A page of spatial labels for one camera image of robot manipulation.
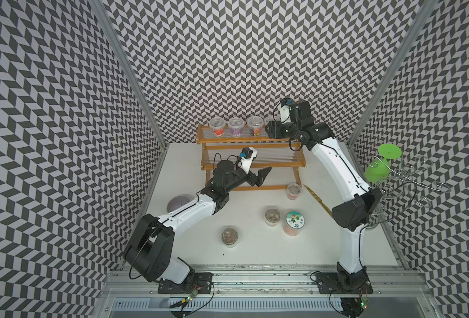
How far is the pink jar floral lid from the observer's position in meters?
0.81

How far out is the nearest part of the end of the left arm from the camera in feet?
2.03

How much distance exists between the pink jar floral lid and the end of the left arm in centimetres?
23
